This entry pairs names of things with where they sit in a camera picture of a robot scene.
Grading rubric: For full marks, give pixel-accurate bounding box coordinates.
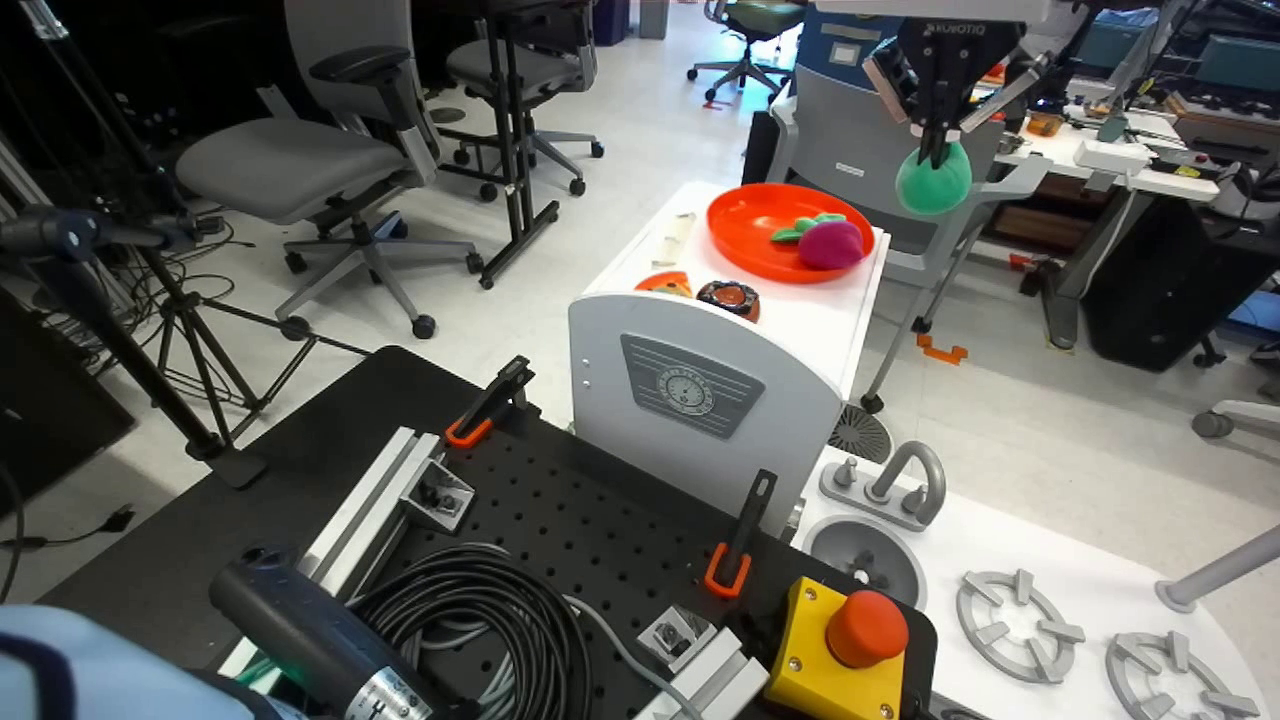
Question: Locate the orange plate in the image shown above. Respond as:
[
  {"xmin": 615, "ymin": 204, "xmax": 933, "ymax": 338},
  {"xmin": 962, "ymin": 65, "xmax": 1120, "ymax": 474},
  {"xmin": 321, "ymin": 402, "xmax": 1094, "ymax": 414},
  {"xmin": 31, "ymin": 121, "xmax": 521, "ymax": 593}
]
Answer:
[{"xmin": 704, "ymin": 180, "xmax": 878, "ymax": 288}]

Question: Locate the toy chocolate donut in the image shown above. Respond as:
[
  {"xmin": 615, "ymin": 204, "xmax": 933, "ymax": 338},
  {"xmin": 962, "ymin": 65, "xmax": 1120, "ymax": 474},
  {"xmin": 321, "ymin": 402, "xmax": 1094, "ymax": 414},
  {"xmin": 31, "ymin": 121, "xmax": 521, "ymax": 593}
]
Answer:
[{"xmin": 693, "ymin": 275, "xmax": 764, "ymax": 328}]

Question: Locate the teal office chair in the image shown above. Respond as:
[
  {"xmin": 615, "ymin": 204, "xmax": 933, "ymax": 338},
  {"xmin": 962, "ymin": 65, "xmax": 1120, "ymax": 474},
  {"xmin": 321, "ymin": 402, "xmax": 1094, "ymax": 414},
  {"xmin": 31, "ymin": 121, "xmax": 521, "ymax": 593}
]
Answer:
[{"xmin": 686, "ymin": 0, "xmax": 812, "ymax": 106}]

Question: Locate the toy orange pizza slice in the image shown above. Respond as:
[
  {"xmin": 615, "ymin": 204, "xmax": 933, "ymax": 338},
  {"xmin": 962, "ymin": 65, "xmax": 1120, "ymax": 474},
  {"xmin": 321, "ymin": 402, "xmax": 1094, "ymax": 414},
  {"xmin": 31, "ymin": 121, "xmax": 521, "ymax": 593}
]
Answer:
[{"xmin": 632, "ymin": 266, "xmax": 696, "ymax": 299}]

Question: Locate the white desk with toys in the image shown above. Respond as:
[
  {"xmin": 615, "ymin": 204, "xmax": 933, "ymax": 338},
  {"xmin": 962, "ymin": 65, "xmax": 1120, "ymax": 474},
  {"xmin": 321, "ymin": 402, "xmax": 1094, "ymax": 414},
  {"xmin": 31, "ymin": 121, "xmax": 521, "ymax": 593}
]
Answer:
[{"xmin": 992, "ymin": 96, "xmax": 1280, "ymax": 351}]

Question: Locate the small metal mounting plate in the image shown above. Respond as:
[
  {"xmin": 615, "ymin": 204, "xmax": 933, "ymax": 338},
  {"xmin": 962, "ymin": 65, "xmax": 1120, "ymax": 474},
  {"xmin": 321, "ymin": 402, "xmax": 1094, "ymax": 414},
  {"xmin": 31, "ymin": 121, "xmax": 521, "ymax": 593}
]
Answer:
[
  {"xmin": 635, "ymin": 603, "xmax": 722, "ymax": 675},
  {"xmin": 405, "ymin": 464, "xmax": 476, "ymax": 537}
]

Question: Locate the black table stand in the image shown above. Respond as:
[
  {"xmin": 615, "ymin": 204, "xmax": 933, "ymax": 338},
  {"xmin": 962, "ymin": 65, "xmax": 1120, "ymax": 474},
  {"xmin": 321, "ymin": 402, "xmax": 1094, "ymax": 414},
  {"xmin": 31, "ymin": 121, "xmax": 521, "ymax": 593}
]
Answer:
[{"xmin": 472, "ymin": 0, "xmax": 565, "ymax": 293}]

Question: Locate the dark office chair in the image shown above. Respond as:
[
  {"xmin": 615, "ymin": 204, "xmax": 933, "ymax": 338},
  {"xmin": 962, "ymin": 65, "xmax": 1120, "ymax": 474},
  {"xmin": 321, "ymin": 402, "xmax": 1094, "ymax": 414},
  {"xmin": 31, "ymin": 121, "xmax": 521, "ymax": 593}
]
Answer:
[{"xmin": 444, "ymin": 0, "xmax": 607, "ymax": 204}]

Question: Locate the aluminium extrusion rail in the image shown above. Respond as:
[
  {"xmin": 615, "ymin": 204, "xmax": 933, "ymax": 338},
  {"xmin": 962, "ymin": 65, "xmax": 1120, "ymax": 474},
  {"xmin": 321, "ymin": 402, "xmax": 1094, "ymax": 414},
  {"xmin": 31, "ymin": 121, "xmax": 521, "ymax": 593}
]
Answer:
[
  {"xmin": 635, "ymin": 624, "xmax": 778, "ymax": 720},
  {"xmin": 218, "ymin": 424, "xmax": 452, "ymax": 684}
]

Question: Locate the light blue object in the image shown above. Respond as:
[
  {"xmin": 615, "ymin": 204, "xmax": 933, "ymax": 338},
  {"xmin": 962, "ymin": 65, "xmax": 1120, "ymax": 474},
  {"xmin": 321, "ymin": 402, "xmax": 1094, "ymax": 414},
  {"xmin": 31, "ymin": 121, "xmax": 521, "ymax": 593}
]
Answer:
[{"xmin": 0, "ymin": 603, "xmax": 273, "ymax": 720}]

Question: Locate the black box under desk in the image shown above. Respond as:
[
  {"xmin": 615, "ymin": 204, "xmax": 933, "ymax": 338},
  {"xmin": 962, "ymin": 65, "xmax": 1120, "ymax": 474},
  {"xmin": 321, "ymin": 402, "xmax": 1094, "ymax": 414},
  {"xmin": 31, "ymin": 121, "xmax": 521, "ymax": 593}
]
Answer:
[{"xmin": 1081, "ymin": 197, "xmax": 1280, "ymax": 377}]

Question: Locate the blue storage bin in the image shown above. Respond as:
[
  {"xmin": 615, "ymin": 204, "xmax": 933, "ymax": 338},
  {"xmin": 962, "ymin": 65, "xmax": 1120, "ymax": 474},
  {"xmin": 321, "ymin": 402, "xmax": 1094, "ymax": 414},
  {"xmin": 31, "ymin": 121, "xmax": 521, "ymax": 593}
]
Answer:
[{"xmin": 796, "ymin": 12, "xmax": 905, "ymax": 96}]

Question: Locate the small green plush leaf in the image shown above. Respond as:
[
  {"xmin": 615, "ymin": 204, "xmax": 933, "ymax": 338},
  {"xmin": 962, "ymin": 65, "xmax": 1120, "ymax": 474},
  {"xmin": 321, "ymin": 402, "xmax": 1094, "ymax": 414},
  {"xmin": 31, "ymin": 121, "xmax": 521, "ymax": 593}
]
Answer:
[{"xmin": 774, "ymin": 211, "xmax": 847, "ymax": 247}]

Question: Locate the black camera tripod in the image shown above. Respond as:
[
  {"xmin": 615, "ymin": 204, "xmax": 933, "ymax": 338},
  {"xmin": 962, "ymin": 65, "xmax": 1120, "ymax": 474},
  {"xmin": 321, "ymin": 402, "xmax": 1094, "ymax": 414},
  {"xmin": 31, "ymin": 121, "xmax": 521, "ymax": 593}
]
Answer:
[{"xmin": 0, "ymin": 204, "xmax": 373, "ymax": 464}]

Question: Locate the magenta plushie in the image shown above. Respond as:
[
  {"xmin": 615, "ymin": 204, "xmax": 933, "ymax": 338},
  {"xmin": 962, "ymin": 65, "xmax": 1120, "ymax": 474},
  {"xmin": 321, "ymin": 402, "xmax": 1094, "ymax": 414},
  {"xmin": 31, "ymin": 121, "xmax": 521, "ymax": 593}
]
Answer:
[{"xmin": 796, "ymin": 214, "xmax": 869, "ymax": 275}]

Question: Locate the dark blue cylindrical tool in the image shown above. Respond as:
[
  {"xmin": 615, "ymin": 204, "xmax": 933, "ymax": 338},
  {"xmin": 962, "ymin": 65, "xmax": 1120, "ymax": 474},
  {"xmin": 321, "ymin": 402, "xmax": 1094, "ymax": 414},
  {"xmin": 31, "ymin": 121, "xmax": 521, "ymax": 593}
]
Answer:
[{"xmin": 206, "ymin": 546, "xmax": 444, "ymax": 720}]

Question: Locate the black cable coil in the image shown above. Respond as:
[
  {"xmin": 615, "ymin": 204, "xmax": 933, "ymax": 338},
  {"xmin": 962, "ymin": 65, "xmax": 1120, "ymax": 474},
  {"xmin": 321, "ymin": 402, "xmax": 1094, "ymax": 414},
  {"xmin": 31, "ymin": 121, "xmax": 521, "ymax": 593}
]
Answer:
[{"xmin": 353, "ymin": 539, "xmax": 597, "ymax": 720}]

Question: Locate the orange floor bracket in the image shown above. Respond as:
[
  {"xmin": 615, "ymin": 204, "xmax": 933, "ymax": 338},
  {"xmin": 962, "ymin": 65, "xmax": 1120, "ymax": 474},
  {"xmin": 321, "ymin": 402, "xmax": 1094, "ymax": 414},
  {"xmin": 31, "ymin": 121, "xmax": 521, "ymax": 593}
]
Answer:
[{"xmin": 912, "ymin": 328, "xmax": 972, "ymax": 368}]

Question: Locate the yellow emergency stop button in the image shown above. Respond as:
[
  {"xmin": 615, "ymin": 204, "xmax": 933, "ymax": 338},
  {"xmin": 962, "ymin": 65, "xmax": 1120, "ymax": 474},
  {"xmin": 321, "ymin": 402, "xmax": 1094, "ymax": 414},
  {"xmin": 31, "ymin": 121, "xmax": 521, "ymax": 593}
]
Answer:
[{"xmin": 764, "ymin": 570, "xmax": 915, "ymax": 720}]

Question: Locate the grey plastic chair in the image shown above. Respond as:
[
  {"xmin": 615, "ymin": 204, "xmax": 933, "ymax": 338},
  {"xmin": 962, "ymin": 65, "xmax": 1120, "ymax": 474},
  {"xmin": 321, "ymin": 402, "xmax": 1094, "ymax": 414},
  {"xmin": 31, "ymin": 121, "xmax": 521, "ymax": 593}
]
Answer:
[{"xmin": 783, "ymin": 65, "xmax": 1055, "ymax": 414}]

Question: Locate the round green plushie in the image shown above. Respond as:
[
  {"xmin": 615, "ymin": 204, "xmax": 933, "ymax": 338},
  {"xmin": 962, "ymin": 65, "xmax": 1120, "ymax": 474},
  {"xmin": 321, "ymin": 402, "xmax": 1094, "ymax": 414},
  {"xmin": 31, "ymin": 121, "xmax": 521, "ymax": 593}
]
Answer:
[{"xmin": 892, "ymin": 135, "xmax": 976, "ymax": 221}]

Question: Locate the dark round floor base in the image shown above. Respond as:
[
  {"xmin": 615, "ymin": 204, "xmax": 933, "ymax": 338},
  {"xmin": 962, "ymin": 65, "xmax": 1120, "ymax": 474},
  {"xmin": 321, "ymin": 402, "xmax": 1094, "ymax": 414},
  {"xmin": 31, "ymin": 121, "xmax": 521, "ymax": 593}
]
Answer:
[{"xmin": 827, "ymin": 395, "xmax": 895, "ymax": 468}]

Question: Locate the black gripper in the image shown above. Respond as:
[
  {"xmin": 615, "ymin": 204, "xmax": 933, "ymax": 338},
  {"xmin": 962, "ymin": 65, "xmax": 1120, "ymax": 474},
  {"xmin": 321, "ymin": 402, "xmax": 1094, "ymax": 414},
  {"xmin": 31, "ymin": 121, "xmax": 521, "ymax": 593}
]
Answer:
[{"xmin": 871, "ymin": 15, "xmax": 1033, "ymax": 151}]

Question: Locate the grey toy burner grate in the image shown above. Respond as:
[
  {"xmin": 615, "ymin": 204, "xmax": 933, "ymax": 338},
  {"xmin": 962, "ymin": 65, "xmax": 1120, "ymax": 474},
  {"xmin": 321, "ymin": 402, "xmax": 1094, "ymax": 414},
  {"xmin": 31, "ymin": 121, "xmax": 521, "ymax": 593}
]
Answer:
[
  {"xmin": 956, "ymin": 567, "xmax": 1087, "ymax": 686},
  {"xmin": 1101, "ymin": 628, "xmax": 1265, "ymax": 720}
]

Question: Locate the grey metal pole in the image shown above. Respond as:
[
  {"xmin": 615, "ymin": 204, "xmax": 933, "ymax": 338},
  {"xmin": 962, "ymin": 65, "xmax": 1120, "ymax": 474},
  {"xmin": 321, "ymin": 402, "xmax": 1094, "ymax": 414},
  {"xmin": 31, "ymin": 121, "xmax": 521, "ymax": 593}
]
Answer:
[{"xmin": 1151, "ymin": 518, "xmax": 1280, "ymax": 616}]

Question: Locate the grey cushioned office chair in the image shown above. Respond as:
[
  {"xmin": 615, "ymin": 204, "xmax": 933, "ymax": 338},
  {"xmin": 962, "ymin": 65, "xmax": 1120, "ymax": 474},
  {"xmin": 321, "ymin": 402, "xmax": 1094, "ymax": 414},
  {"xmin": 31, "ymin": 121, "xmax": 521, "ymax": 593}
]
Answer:
[{"xmin": 172, "ymin": 0, "xmax": 486, "ymax": 344}]

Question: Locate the white toy kitchen cabinet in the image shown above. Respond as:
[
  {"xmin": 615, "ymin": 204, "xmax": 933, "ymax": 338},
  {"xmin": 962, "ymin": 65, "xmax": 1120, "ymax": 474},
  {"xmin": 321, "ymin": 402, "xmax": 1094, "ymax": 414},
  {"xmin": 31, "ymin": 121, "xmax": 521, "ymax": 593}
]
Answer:
[{"xmin": 565, "ymin": 177, "xmax": 895, "ymax": 537}]

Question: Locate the grey toy faucet handle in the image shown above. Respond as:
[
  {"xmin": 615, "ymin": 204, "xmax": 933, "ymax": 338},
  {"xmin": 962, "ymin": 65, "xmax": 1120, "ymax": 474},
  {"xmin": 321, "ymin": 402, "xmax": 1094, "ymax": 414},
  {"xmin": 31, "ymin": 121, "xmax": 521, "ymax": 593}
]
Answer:
[{"xmin": 816, "ymin": 437, "xmax": 951, "ymax": 537}]

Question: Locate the black orange clamp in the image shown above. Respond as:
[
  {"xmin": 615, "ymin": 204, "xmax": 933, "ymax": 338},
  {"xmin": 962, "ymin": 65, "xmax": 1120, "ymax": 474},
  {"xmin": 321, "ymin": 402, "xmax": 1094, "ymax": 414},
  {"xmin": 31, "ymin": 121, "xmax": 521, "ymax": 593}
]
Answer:
[
  {"xmin": 699, "ymin": 468, "xmax": 780, "ymax": 603},
  {"xmin": 442, "ymin": 351, "xmax": 541, "ymax": 457}
]

